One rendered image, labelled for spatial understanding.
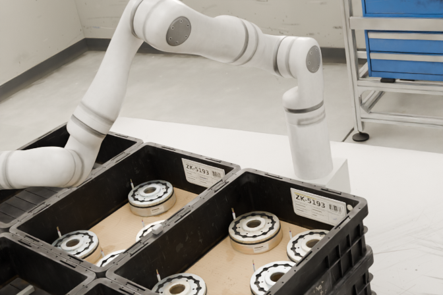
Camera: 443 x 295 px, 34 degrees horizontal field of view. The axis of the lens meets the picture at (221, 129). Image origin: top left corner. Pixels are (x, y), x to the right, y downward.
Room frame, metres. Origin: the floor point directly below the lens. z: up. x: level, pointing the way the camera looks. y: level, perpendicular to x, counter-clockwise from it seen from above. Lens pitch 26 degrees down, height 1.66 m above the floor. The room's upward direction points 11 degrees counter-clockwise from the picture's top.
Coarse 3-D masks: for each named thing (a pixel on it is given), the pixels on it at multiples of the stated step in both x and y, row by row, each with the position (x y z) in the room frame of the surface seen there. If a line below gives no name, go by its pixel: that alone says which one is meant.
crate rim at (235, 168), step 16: (144, 144) 1.52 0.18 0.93; (160, 144) 1.50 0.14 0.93; (208, 160) 1.38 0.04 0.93; (96, 176) 1.41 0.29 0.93; (224, 176) 1.29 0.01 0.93; (208, 192) 1.24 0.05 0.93; (48, 208) 1.32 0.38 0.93; (16, 224) 1.27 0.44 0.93; (160, 224) 1.16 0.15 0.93; (32, 240) 1.20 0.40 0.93; (144, 240) 1.12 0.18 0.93; (64, 256) 1.12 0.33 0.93; (96, 272) 1.05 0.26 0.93
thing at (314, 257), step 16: (240, 176) 1.29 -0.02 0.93; (272, 176) 1.25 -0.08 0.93; (320, 192) 1.17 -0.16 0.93; (336, 192) 1.15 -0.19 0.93; (192, 208) 1.20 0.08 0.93; (368, 208) 1.10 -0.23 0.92; (176, 224) 1.15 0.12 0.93; (352, 224) 1.06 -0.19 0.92; (320, 240) 1.01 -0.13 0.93; (336, 240) 1.02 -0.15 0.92; (128, 256) 1.08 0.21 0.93; (304, 256) 0.98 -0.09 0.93; (320, 256) 0.99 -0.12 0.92; (112, 272) 1.04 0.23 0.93; (288, 272) 0.95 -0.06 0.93; (304, 272) 0.96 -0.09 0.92; (144, 288) 0.98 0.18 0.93; (272, 288) 0.91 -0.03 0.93; (288, 288) 0.92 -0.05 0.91
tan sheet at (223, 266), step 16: (288, 224) 1.23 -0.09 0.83; (224, 240) 1.22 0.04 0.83; (288, 240) 1.17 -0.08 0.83; (208, 256) 1.17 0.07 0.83; (224, 256) 1.16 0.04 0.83; (240, 256) 1.15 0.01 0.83; (256, 256) 1.14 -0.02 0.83; (272, 256) 1.13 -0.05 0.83; (192, 272) 1.13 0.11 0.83; (208, 272) 1.12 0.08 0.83; (224, 272) 1.11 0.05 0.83; (240, 272) 1.10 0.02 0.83; (208, 288) 1.07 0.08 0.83; (224, 288) 1.07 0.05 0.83; (240, 288) 1.06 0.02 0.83
